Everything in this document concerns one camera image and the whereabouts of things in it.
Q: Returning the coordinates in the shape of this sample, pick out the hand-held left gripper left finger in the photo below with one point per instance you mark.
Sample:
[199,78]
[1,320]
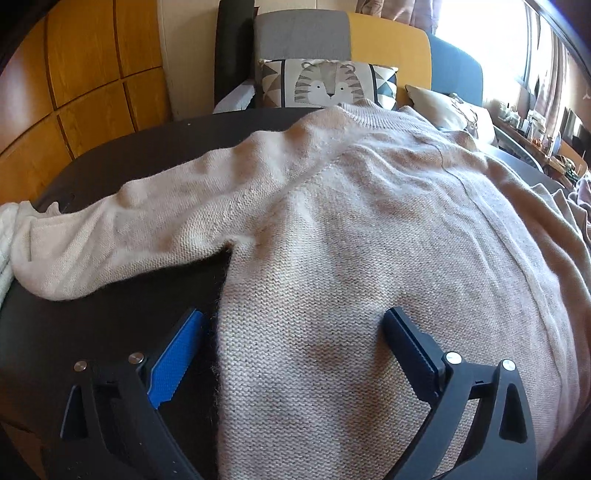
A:
[178,355]

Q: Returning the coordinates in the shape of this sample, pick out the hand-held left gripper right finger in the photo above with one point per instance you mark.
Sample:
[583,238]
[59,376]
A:
[411,355]

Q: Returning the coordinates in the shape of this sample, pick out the cream knit sweater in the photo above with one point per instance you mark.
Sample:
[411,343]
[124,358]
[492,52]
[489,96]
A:
[346,207]

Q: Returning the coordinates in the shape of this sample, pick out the pink ribbed sweater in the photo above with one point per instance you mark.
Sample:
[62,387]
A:
[582,203]

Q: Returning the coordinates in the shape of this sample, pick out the white ruffled knit garment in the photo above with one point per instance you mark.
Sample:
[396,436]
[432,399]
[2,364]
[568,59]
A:
[7,240]

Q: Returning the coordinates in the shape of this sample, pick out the cluttered wooden side table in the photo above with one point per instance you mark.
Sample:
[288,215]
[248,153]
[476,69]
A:
[561,168]

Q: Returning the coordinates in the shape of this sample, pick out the white deer print pillow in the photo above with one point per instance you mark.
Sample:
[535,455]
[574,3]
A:
[438,106]

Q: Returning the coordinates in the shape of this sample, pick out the cluster of jars and bottles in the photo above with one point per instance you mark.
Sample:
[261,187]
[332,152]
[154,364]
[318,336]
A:
[531,127]

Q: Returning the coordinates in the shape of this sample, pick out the black appliance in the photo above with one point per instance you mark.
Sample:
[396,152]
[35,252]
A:
[571,122]

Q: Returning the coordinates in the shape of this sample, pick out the tiger print cushion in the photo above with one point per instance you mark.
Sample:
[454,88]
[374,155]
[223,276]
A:
[323,85]

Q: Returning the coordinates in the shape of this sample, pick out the bright window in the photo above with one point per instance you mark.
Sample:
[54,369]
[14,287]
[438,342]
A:
[489,46]

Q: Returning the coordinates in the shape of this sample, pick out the blue yellow grey patchwork sofa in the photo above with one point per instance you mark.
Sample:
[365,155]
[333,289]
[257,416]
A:
[300,37]

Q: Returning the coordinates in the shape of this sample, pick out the pink sheer curtain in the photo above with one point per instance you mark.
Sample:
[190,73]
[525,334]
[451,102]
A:
[406,11]

